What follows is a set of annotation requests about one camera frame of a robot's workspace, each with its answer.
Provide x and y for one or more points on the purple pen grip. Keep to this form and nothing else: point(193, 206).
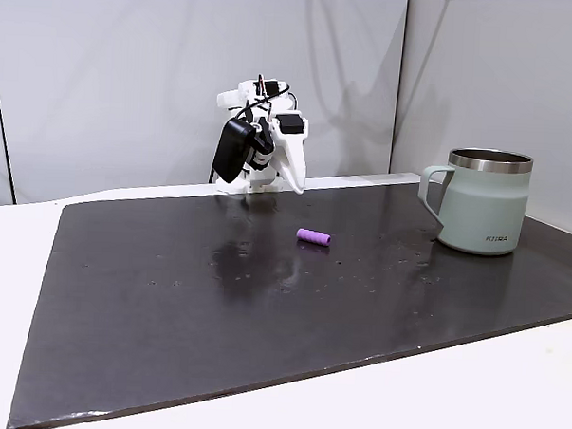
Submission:
point(313, 236)

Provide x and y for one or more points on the black table mat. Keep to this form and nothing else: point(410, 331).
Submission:
point(262, 318)

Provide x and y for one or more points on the pale green steel mug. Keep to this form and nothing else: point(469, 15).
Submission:
point(485, 209)

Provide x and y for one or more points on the black oval camera box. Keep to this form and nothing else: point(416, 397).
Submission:
point(232, 148)

